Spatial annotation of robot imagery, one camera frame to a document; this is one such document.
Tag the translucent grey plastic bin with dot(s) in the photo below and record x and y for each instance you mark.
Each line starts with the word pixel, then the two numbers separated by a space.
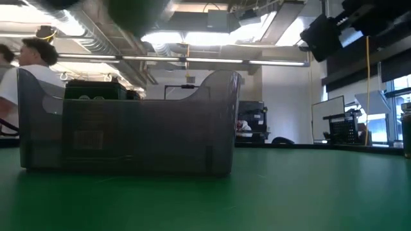
pixel 160 134

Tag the white angled panel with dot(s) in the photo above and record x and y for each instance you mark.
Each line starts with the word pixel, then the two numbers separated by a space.
pixel 372 101

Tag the person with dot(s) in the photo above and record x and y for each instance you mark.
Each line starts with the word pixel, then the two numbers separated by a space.
pixel 4 57
pixel 244 125
pixel 32 80

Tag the black chair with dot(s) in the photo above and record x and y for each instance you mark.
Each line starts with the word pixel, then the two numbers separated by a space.
pixel 282 140

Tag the long ceiling light strip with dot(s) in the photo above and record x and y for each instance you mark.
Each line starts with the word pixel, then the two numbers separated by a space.
pixel 212 60

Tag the black cabinet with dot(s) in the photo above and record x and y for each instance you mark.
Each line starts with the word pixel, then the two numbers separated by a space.
pixel 255 112

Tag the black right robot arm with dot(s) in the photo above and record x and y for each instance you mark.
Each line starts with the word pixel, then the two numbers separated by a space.
pixel 379 13

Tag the small white container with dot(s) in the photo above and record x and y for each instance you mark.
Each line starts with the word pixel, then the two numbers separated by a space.
pixel 398 144

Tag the black perforated rack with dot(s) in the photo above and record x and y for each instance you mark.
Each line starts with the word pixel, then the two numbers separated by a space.
pixel 343 130

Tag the grey ceiling box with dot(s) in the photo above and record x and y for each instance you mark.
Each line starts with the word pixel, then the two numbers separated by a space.
pixel 218 20

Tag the small grey sign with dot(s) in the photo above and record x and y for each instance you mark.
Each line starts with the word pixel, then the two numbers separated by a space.
pixel 191 79

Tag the green table mat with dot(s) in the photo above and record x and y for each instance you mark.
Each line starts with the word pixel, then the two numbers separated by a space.
pixel 289 192

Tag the silver ventilation duct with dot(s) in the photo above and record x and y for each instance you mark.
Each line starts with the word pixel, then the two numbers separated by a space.
pixel 106 48

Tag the white board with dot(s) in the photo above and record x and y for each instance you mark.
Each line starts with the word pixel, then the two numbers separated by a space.
pixel 327 118

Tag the black window frame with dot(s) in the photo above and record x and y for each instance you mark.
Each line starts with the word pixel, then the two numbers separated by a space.
pixel 390 109

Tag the silver ceiling tray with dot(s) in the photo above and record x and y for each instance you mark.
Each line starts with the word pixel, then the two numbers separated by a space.
pixel 282 22

